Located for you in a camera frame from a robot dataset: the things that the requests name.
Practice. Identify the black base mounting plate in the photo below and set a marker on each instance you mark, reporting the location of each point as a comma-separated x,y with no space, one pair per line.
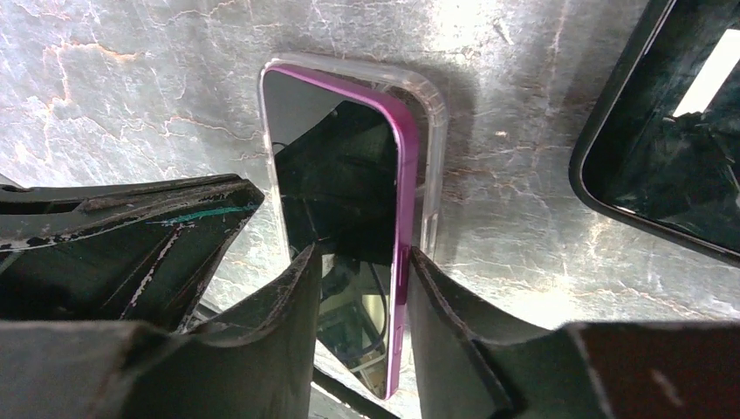
348,397

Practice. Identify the clear magsafe phone case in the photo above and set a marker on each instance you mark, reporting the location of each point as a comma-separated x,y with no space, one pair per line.
385,78

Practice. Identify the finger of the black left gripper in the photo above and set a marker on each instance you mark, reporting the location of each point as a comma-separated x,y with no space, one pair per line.
143,251

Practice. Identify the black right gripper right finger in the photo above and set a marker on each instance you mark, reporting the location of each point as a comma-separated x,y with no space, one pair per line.
473,360

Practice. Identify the black smartphone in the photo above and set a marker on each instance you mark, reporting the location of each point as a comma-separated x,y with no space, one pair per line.
345,158
670,144

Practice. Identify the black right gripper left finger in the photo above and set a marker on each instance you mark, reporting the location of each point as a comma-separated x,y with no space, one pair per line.
254,360

